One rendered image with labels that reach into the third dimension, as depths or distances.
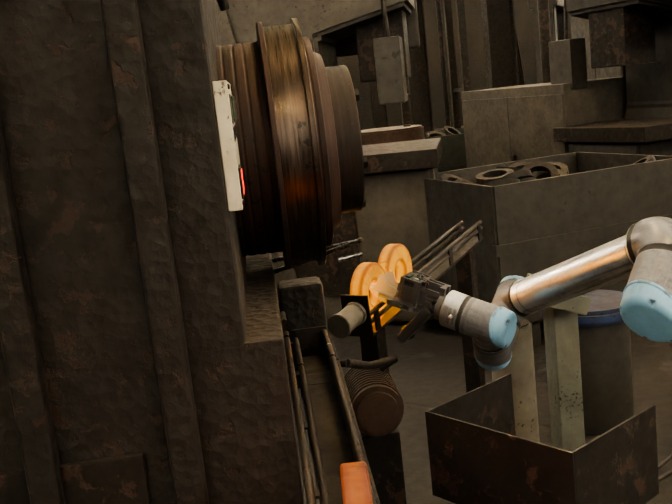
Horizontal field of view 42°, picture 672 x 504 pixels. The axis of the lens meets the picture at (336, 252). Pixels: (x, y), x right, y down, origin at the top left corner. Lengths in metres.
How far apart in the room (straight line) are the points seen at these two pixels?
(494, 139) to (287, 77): 4.66
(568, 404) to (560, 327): 0.23
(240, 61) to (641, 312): 0.86
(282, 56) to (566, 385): 1.44
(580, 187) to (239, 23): 1.80
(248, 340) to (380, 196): 3.14
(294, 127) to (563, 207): 2.61
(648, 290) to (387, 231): 2.81
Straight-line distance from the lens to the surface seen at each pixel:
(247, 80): 1.55
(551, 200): 3.95
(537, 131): 5.75
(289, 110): 1.49
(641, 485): 1.37
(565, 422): 2.66
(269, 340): 1.27
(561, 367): 2.60
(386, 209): 4.38
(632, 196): 4.20
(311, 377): 1.76
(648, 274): 1.73
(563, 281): 2.04
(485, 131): 6.20
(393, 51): 4.12
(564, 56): 5.61
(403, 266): 2.36
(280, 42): 1.58
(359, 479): 1.06
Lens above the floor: 1.21
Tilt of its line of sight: 10 degrees down
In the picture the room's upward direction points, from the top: 6 degrees counter-clockwise
